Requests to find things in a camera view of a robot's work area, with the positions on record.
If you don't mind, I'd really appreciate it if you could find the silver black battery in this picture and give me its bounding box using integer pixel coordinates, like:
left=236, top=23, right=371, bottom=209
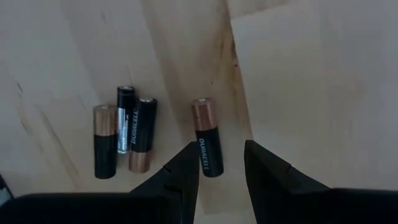
left=116, top=85, right=137, bottom=155

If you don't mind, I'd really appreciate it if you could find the black copper battery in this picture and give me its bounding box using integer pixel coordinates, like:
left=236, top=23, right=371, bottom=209
left=191, top=97, right=224, bottom=178
left=128, top=97, right=158, bottom=174
left=93, top=104, right=118, bottom=180

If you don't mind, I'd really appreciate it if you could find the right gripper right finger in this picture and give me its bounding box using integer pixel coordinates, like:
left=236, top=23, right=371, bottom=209
left=244, top=139, right=398, bottom=224

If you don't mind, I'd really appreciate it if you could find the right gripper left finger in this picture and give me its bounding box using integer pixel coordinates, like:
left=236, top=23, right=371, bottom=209
left=0, top=141, right=200, bottom=224

